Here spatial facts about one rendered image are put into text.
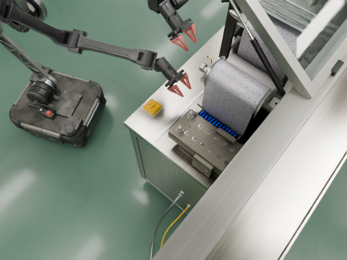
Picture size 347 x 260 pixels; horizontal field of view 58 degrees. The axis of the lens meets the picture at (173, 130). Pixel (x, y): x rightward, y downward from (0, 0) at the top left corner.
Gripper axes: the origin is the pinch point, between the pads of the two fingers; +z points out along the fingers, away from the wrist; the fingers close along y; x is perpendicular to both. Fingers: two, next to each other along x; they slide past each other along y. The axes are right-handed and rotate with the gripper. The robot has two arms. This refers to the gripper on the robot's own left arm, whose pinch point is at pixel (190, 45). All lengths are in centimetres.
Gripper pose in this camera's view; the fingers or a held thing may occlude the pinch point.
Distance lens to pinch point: 137.6
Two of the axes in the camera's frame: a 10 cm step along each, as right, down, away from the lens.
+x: 5.0, 0.1, -8.6
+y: -6.4, 6.8, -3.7
